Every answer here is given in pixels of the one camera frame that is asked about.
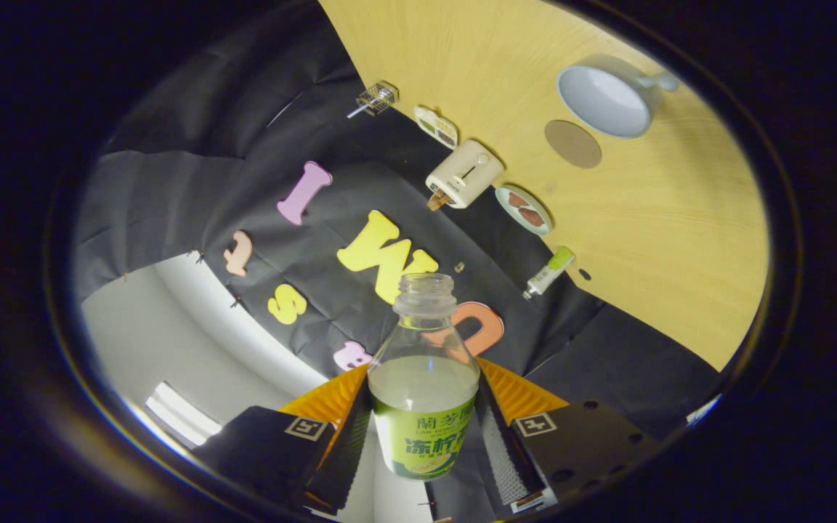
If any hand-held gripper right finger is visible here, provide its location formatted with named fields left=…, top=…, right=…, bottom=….
left=475, top=357, right=659, bottom=514

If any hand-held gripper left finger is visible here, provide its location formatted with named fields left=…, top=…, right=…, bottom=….
left=193, top=363, right=373, bottom=516

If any green label juice bottle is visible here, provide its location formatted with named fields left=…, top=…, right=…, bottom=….
left=366, top=272, right=481, bottom=482

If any round brown coaster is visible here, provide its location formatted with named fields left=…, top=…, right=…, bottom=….
left=543, top=119, right=603, bottom=170

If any light blue cup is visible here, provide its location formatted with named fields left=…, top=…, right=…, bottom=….
left=555, top=54, right=681, bottom=139

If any tall white green bottle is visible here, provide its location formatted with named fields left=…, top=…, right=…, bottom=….
left=522, top=246, right=577, bottom=301

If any long ceiling light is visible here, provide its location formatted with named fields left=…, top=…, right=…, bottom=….
left=145, top=381, right=223, bottom=446

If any pale green plate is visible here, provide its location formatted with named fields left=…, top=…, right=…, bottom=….
left=495, top=185, right=553, bottom=237

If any cream toaster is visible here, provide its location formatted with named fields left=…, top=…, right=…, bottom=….
left=425, top=139, right=505, bottom=210

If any wooden table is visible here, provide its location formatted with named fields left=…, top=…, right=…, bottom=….
left=317, top=0, right=769, bottom=371

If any white divided snack tray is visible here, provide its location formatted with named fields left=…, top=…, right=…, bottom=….
left=413, top=106, right=459, bottom=150

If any clear patterned glass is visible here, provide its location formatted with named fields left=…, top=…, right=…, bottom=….
left=357, top=81, right=399, bottom=117

